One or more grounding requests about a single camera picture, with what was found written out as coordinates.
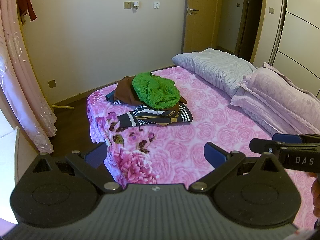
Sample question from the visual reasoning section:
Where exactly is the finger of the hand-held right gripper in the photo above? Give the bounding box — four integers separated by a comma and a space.
250, 138, 283, 153
272, 133, 320, 143

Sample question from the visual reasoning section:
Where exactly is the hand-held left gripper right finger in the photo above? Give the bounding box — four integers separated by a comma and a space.
189, 142, 288, 193

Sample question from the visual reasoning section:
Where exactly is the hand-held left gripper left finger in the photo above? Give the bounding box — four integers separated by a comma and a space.
32, 142, 123, 193

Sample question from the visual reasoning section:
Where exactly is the green knitted sweater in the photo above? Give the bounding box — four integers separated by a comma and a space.
132, 72, 181, 110

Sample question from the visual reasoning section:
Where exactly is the person's right hand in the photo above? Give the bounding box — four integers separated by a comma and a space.
311, 176, 320, 217

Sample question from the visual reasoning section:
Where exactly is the pink floral blanket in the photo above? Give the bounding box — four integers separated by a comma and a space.
86, 65, 320, 230

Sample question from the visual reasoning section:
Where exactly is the pink folded quilt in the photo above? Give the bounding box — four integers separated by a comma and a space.
230, 62, 320, 137

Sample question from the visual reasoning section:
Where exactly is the navy striped garment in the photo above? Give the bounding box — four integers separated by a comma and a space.
105, 90, 193, 128

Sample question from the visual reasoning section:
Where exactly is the brown garment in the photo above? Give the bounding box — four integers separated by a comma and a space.
114, 76, 187, 113

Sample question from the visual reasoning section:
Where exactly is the grey striped pillow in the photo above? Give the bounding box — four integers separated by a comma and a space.
172, 49, 258, 98

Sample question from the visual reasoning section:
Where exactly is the pink curtain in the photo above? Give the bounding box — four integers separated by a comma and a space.
0, 0, 58, 155

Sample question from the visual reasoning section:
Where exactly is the wooden door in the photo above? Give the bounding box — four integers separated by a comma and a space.
183, 0, 225, 54

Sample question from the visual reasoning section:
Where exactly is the red hanging garment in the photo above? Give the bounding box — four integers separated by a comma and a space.
16, 0, 38, 22

